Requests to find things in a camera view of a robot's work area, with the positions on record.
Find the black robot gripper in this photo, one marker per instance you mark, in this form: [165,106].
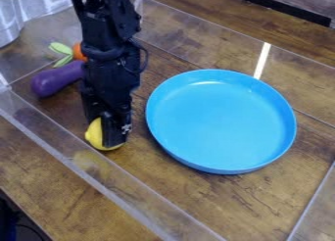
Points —
[111,77]

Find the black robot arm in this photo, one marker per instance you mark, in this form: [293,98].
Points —
[110,22]

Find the clear acrylic enclosure wall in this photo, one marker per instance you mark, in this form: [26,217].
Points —
[134,194]

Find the orange toy carrot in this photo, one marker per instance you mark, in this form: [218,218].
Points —
[73,53]

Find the black bar in background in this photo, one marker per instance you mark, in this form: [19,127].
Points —
[294,11]

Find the yellow toy lemon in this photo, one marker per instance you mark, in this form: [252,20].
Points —
[94,136]

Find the grey white curtain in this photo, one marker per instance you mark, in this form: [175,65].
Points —
[19,11]

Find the purple toy eggplant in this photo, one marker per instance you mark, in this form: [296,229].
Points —
[50,81]

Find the blue round tray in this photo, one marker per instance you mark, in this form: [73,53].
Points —
[221,121]

